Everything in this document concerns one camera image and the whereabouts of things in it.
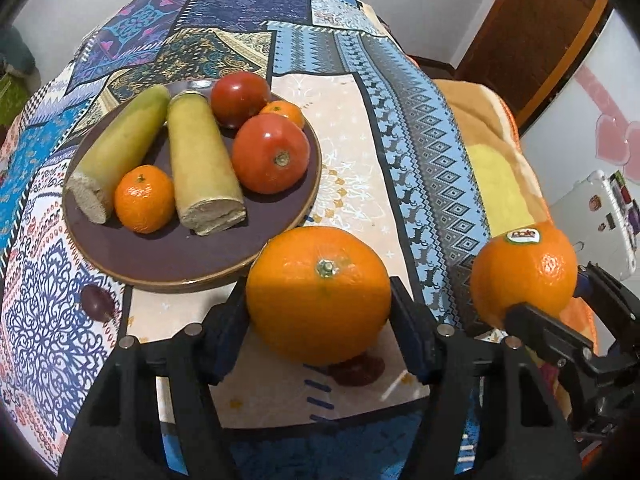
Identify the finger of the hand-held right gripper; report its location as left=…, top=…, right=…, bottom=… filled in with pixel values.
left=505, top=302, right=640, bottom=393
left=574, top=261, right=640, bottom=323

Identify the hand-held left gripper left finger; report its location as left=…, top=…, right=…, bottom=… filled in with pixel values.
left=59, top=276, right=251, bottom=480

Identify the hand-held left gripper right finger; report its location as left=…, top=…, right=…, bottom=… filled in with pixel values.
left=389, top=276, right=583, bottom=480

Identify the large orange with sticker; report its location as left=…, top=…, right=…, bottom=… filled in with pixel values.
left=470, top=221, right=578, bottom=331

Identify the purple ceramic plate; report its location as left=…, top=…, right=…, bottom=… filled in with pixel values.
left=61, top=80, right=323, bottom=293

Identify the small mandarin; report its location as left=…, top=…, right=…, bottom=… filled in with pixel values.
left=114, top=165, right=176, bottom=234
left=259, top=100, right=306, bottom=131

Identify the yellow-green gourd piece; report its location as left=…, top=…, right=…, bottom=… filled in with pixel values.
left=166, top=90, right=247, bottom=236
left=67, top=84, right=172, bottom=225

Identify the red tomato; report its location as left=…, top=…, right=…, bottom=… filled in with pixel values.
left=210, top=71, right=272, bottom=129
left=231, top=113, right=311, bottom=195

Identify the dark red jujube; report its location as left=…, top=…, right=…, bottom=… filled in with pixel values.
left=327, top=352, right=386, bottom=387
left=81, top=284, right=117, bottom=322

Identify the white case with stickers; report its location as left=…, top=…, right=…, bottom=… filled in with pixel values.
left=547, top=170, right=640, bottom=281

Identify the white wardrobe door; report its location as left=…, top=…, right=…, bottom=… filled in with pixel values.
left=520, top=7, right=640, bottom=221

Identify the orange and yellow blanket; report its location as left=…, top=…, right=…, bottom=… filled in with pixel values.
left=432, top=77, right=601, bottom=351

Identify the pink bow sticker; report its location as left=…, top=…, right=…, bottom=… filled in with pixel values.
left=575, top=65, right=640, bottom=163

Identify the blue patchwork cloth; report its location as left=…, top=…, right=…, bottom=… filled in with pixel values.
left=0, top=0, right=493, bottom=480

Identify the brown wooden door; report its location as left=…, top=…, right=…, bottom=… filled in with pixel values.
left=455, top=0, right=616, bottom=133

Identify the green storage box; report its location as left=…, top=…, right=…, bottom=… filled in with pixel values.
left=0, top=72, right=31, bottom=127

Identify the grey plush toy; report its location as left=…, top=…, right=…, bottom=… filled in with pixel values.
left=0, top=27, right=37, bottom=77

